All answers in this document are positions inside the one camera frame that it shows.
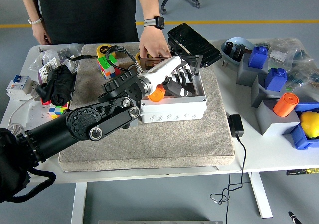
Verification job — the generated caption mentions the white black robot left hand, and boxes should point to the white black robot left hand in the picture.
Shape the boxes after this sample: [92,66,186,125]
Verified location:
[141,56,200,98]

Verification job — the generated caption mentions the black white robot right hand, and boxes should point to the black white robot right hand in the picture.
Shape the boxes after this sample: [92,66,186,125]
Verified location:
[288,211,300,224]

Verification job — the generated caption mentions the person's left hand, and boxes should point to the person's left hand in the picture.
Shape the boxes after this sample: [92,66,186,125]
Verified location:
[139,26,172,60]

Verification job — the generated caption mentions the person's right hand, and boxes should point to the person's right hand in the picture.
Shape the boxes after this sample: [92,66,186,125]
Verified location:
[31,22,52,46]

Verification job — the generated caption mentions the orange cylinder battery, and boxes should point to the orange cylinder battery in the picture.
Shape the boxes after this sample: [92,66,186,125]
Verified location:
[147,84,166,103]
[273,92,299,117]

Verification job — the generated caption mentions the white junction box clear lid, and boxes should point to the white junction box clear lid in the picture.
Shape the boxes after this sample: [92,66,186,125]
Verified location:
[138,55,207,124]

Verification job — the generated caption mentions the black wristwatch grey band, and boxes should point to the black wristwatch grey band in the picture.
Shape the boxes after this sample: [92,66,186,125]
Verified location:
[143,16,165,30]

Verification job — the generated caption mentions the clear plastic bag with parts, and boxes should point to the clear plastic bag with parts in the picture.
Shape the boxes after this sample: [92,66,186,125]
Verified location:
[28,43,84,73]

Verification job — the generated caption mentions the black plastic case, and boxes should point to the black plastic case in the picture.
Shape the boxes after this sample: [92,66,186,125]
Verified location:
[167,23,223,68]

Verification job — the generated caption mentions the white table leg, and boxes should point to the white table leg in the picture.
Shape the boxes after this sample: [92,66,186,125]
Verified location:
[71,183,88,224]
[250,172,273,219]

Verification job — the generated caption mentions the white socket module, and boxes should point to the white socket module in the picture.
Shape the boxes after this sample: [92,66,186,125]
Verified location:
[65,59,78,73]

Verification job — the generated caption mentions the table control panel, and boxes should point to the table control panel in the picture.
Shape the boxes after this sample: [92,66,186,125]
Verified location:
[286,168,319,176]

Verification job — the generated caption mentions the person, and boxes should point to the person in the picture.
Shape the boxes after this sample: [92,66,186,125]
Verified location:
[16,0,161,45]

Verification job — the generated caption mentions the Rubik's cube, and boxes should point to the Rubik's cube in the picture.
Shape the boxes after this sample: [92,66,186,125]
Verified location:
[96,53,123,80]
[48,102,70,120]

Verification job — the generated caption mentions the black rolled cloth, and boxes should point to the black rolled cloth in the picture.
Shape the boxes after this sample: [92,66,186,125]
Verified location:
[36,64,75,106]

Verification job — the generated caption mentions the white blue circuit breaker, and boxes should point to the white blue circuit breaker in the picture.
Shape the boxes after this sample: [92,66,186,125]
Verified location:
[6,74,38,102]

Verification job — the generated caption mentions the light blue bowl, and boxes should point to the light blue bowl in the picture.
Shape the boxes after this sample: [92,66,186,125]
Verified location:
[220,36,257,67]

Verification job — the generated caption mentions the grey-brown mat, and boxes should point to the grey-brown mat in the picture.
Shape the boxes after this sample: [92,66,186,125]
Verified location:
[58,42,236,173]

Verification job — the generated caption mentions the blue plastic bin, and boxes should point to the blue plastic bin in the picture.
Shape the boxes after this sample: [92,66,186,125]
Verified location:
[289,102,319,150]

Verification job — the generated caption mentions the grey holder block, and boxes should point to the grey holder block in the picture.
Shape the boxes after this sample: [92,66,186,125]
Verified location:
[236,53,270,87]
[254,99,301,136]
[250,73,287,108]

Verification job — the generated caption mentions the black power adapter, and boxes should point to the black power adapter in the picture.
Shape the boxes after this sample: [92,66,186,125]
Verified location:
[228,114,245,138]

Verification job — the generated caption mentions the blue bottle-shaped block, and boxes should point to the blue bottle-shaped block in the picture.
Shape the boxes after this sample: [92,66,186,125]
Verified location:
[248,46,269,69]
[264,67,288,92]

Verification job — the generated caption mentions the yellow lemon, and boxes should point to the yellow lemon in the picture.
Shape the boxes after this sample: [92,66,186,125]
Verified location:
[299,111,319,139]

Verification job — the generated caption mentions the clear plastic bags of parts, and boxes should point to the clear plastic bags of parts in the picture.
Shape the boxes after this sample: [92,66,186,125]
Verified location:
[254,36,319,103]

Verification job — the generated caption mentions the white purple switch module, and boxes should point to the white purple switch module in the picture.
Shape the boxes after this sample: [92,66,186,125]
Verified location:
[37,57,60,84]

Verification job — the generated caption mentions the yellow tape measure black strap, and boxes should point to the yellow tape measure black strap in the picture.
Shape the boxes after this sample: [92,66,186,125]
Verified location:
[67,44,113,60]

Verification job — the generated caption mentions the black adapter cord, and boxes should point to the black adapter cord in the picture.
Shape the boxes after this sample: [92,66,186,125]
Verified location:
[210,135,252,224]

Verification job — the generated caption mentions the white cable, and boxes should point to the white cable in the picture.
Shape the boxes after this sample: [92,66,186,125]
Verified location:
[7,94,38,135]

